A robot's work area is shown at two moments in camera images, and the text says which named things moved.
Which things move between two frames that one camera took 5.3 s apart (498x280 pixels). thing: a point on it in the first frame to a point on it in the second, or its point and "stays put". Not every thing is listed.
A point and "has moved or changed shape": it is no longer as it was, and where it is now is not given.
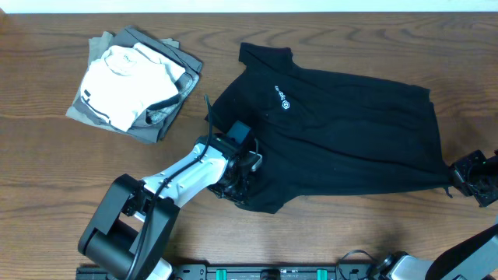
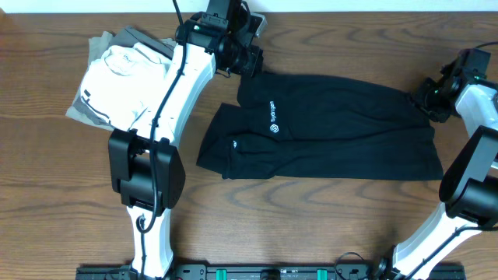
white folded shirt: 125,82 stays put
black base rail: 261,271 stays put
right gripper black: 461,169 to 419,95
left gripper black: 238,200 to 256,58
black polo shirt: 321,132 has moved or changed shape
